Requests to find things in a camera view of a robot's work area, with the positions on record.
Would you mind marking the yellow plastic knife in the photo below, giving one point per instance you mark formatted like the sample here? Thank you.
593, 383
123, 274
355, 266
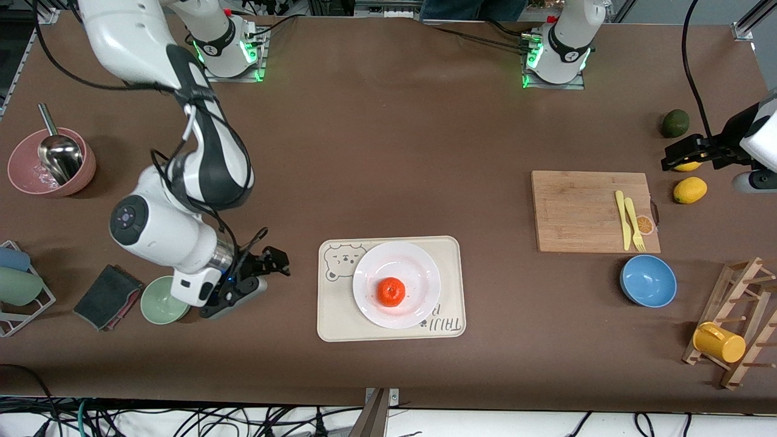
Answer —
620, 203

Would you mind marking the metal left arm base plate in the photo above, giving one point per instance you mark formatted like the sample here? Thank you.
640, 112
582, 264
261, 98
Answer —
573, 86

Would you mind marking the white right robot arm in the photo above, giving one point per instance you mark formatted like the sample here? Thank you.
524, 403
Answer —
152, 230

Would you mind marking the folded dark grey cloth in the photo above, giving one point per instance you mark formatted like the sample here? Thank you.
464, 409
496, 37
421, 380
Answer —
106, 297

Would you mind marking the beige tray with bear print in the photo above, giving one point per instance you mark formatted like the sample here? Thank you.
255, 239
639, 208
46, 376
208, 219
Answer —
337, 315

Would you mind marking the orange mandarin fruit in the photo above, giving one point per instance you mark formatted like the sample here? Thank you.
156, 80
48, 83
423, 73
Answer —
391, 292

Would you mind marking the bamboo cutting board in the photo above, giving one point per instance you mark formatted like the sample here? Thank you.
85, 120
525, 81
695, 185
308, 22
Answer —
583, 206

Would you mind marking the yellow plastic fork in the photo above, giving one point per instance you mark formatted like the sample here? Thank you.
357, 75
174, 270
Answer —
631, 212

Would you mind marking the pink bowl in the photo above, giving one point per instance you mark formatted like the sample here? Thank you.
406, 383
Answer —
24, 158

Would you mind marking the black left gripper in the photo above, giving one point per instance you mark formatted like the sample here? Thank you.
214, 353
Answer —
730, 141

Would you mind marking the light green bowl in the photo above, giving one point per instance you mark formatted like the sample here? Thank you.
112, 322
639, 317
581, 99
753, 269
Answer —
159, 297

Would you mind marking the pale green cup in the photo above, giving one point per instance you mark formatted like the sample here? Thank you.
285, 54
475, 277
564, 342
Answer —
18, 286

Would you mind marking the blue bowl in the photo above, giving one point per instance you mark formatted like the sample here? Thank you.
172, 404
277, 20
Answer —
648, 280

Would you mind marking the person in blue jeans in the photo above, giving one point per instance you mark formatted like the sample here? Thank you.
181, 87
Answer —
473, 9

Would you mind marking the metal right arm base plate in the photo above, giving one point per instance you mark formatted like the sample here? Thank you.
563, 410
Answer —
243, 77

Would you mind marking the blue cup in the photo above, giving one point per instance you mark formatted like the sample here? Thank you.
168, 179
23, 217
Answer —
12, 260

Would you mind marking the metal scoop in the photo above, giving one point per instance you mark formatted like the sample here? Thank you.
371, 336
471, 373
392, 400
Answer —
61, 155

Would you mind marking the metal table edge bracket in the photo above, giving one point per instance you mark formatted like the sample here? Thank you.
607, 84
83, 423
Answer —
379, 413

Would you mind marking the dark green avocado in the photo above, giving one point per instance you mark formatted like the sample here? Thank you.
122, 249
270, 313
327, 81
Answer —
675, 123

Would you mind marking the yellow mug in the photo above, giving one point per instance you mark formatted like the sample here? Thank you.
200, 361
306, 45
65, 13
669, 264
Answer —
719, 343

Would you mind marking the wooden mug rack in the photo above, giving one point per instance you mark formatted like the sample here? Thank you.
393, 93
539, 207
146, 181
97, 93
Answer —
749, 340

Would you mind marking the aluminium frame profile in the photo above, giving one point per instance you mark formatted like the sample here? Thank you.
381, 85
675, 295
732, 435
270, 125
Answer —
749, 24

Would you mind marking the white round plate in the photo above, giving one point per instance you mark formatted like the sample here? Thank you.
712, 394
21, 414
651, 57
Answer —
394, 261

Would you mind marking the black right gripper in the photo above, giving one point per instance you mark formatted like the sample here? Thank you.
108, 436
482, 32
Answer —
253, 264

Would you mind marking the yellow lemon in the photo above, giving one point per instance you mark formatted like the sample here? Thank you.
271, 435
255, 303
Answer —
690, 190
689, 167

